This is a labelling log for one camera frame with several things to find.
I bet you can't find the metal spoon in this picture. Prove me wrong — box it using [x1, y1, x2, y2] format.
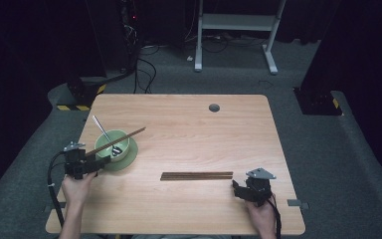
[92, 115, 124, 157]

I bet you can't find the black curtain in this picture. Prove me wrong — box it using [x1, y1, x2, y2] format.
[0, 0, 93, 190]
[298, 0, 382, 197]

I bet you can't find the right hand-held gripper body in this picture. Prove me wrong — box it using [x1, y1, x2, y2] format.
[244, 166, 278, 207]

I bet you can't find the tangle of black cables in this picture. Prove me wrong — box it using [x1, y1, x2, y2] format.
[184, 31, 271, 55]

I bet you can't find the black striped stand base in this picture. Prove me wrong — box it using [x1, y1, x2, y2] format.
[292, 87, 344, 117]
[56, 75, 108, 113]

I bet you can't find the left hand-held gripper black cable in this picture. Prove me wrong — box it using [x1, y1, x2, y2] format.
[47, 150, 68, 229]

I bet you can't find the person's left hand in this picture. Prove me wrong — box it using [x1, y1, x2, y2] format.
[61, 170, 98, 209]

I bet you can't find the hand-held gripper black cable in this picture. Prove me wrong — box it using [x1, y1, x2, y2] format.
[47, 150, 68, 229]
[267, 193, 284, 239]

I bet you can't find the black floor cable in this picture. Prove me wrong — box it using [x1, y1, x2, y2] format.
[132, 57, 159, 96]

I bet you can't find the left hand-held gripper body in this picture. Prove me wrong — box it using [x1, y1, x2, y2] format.
[62, 141, 93, 181]

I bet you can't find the white metal stand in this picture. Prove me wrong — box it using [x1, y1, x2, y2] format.
[193, 0, 287, 76]

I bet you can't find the right hand-held gripper black cable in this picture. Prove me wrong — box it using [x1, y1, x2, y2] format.
[267, 193, 284, 239]

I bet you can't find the person's right hand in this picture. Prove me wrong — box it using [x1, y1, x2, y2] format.
[246, 193, 279, 239]

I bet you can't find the black equipment rack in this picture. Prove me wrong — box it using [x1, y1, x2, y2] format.
[116, 0, 142, 73]

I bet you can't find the green ceramic bowl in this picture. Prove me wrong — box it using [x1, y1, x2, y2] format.
[94, 128, 131, 163]

